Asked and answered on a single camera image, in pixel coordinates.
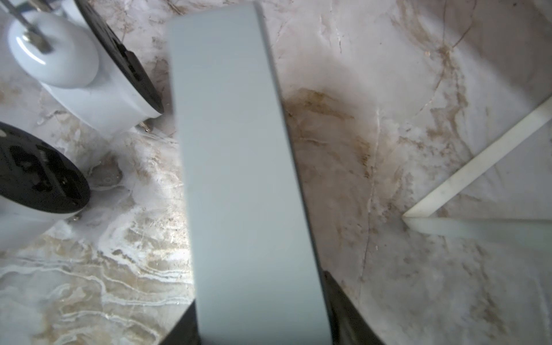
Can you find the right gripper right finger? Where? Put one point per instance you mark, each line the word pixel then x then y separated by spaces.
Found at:
pixel 347 324

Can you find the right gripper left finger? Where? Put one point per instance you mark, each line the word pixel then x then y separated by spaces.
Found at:
pixel 185 332

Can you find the wooden two-tier shelf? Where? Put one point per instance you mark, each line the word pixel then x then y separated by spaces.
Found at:
pixel 503 194

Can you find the white twin-bell alarm clock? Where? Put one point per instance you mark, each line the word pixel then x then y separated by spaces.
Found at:
pixel 70 50

